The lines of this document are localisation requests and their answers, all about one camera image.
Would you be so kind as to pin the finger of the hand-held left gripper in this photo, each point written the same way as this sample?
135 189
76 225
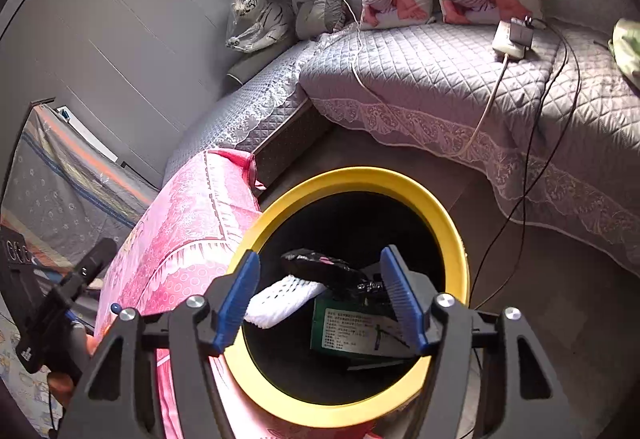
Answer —
95 259

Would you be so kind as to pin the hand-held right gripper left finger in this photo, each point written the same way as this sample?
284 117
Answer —
235 304

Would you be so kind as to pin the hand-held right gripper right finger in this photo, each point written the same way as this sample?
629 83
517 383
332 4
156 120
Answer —
402 299

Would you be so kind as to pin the white foam net sleeve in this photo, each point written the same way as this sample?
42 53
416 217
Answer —
280 301

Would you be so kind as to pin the green white tissue pack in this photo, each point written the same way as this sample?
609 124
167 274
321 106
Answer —
345 329

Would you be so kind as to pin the dark wrapper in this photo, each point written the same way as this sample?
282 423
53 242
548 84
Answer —
320 266

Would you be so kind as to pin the black bin with yellow rim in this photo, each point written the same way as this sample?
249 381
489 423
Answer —
360 179

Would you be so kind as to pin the person's left hand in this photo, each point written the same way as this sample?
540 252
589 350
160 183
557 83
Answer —
62 386

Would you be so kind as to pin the cartoon print mat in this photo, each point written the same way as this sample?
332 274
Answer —
12 369

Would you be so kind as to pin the wardrobe under striped cloth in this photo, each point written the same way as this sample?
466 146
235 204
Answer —
65 179

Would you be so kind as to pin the pink floral tablecloth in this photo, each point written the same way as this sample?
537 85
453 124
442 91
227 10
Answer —
190 219

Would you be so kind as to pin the grey quilted sofa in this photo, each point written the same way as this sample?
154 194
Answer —
425 69

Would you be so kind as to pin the grey bolster pillow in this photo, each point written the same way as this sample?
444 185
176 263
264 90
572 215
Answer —
250 66

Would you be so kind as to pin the white power adapter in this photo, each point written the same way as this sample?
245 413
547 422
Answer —
510 39

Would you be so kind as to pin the tiger plush toy in bag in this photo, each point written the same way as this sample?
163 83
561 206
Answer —
260 19

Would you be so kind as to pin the grey folded cushion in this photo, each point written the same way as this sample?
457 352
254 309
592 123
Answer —
315 14

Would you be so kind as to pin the green cloth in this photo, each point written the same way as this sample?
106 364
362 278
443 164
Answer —
627 49

